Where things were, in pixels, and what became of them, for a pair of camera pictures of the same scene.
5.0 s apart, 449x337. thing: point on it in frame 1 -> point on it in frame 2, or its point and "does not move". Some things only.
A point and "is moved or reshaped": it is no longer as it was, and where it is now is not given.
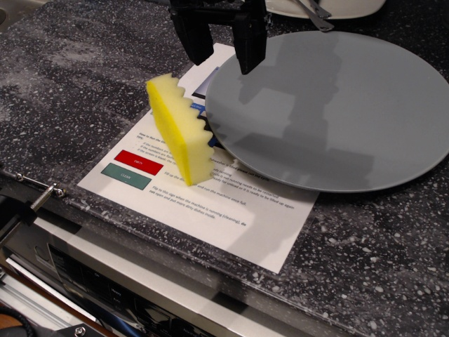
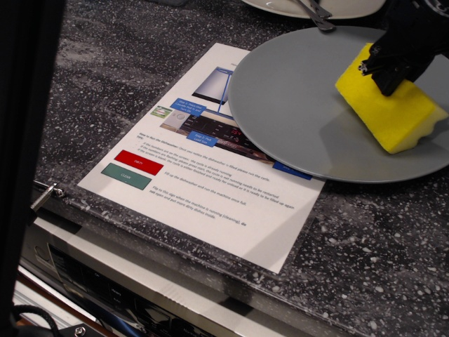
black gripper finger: [250, 34] -> [389, 80]
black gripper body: [215, 12] -> [417, 31]
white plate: [337, 9] does not move
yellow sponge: [187, 136] -> [399, 121]
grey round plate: [333, 111] is moved or reshaped
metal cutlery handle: [321, 23] does not move
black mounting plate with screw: [81, 330] does not move
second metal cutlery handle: [320, 11] does not move
